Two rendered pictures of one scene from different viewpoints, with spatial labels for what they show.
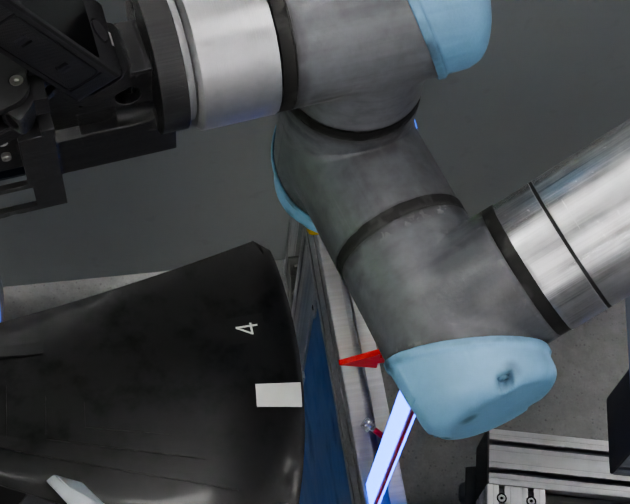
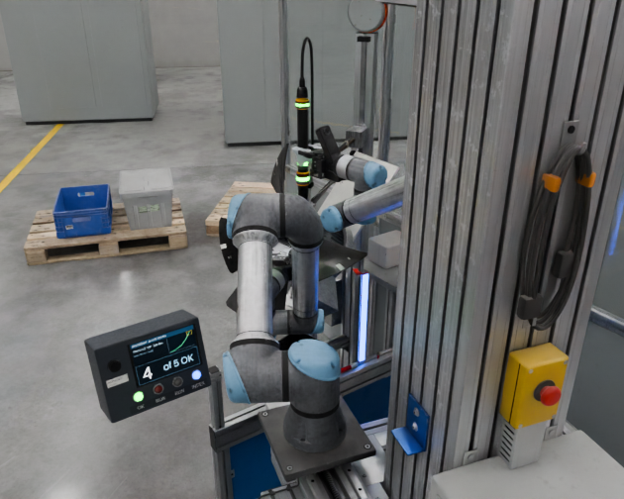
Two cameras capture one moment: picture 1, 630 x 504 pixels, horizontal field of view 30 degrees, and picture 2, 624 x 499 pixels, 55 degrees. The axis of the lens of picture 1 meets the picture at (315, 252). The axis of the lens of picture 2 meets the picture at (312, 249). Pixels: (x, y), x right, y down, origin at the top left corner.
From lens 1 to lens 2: 1.64 m
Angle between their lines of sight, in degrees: 60
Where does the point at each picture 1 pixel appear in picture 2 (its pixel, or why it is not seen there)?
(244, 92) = (341, 167)
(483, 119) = not seen: hidden behind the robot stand
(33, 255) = not seen: hidden behind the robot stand
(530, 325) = (340, 209)
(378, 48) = (358, 169)
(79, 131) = (328, 170)
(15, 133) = (318, 159)
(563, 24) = (592, 400)
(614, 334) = not seen: outside the picture
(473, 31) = (369, 174)
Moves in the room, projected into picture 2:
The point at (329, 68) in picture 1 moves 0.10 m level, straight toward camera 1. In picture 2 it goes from (351, 169) to (319, 172)
